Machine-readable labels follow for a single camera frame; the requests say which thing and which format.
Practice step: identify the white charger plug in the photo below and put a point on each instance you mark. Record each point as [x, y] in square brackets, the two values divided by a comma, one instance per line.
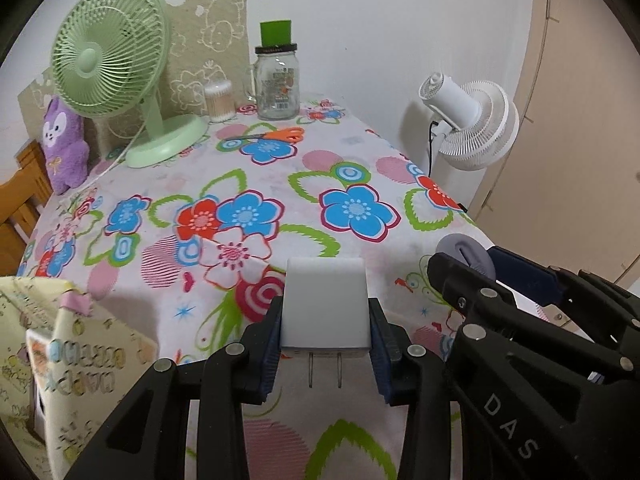
[325, 305]

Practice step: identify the wooden bed headboard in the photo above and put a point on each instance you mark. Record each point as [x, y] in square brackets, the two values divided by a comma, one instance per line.
[20, 210]

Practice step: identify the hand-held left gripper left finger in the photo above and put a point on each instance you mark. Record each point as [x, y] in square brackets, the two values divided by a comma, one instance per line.
[270, 345]

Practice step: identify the white standing fan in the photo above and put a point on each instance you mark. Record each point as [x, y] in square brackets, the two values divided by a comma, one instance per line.
[480, 125]

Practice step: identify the purple plush bunny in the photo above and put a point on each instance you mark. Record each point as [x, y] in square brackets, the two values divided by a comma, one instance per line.
[65, 160]

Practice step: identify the round lavender case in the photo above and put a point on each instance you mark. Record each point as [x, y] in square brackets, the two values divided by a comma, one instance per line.
[460, 247]

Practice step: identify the patterned cardboard sheet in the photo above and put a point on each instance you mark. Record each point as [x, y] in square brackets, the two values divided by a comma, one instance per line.
[220, 25]

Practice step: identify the glass jar with green lid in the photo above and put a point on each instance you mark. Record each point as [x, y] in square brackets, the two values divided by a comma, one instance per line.
[277, 85]

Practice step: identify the green desk fan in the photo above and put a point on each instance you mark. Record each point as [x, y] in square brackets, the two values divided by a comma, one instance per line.
[100, 55]

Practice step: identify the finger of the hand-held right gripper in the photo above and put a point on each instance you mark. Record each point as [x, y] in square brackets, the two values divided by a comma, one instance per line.
[465, 305]
[525, 275]

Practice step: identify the beige door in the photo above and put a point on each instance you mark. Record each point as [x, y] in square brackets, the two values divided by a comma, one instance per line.
[575, 135]

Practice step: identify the cotton swab jar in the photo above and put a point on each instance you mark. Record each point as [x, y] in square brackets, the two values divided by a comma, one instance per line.
[220, 102]

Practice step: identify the orange scissors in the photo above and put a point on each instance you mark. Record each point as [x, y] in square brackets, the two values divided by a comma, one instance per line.
[290, 135]

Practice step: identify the yellow fabric storage box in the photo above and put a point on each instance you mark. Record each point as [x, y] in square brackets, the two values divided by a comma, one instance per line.
[100, 360]

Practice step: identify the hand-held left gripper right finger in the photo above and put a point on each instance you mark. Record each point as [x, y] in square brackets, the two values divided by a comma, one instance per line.
[382, 355]

